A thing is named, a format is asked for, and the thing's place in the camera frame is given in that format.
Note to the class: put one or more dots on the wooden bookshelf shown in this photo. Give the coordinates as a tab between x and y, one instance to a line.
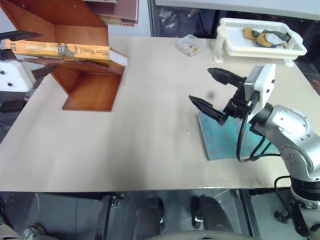
85	32

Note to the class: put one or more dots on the small clear plastic box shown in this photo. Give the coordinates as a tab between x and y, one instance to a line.
188	46

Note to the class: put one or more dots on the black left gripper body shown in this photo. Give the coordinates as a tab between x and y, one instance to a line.
5	55

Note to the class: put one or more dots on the grey robot torso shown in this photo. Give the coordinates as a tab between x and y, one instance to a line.
200	236

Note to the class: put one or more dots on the yellow brown cloth piece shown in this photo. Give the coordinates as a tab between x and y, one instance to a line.
250	33

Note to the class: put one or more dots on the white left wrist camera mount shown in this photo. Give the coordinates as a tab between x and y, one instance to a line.
15	77

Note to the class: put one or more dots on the white plastic basket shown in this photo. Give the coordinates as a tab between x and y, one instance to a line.
237	46

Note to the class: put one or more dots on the teal hardcover book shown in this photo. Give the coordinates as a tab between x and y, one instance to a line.
220	140

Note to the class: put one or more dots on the yellow white cloth piece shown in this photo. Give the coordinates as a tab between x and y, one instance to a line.
268	41

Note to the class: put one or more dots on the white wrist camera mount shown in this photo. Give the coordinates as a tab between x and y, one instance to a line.
265	82
15	77

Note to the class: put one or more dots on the white basket stand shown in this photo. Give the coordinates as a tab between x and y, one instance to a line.
218	53

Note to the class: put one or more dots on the dark grey cloth piece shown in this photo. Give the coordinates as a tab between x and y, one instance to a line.
280	34

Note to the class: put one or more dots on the grey sneaker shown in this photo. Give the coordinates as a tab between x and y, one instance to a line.
35	231

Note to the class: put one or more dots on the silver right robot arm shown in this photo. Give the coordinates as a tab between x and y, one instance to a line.
292	125

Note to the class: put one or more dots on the orange paperback book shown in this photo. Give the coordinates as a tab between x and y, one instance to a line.
75	51

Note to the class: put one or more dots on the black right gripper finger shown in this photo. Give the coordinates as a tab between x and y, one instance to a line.
206	107
225	76

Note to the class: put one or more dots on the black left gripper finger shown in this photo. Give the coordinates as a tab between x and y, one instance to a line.
45	70
22	35

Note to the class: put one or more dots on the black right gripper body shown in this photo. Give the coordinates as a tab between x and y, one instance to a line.
237	107

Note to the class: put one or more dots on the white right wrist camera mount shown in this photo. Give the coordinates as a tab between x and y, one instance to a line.
265	82

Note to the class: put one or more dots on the black table leg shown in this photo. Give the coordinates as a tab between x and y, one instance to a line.
110	215

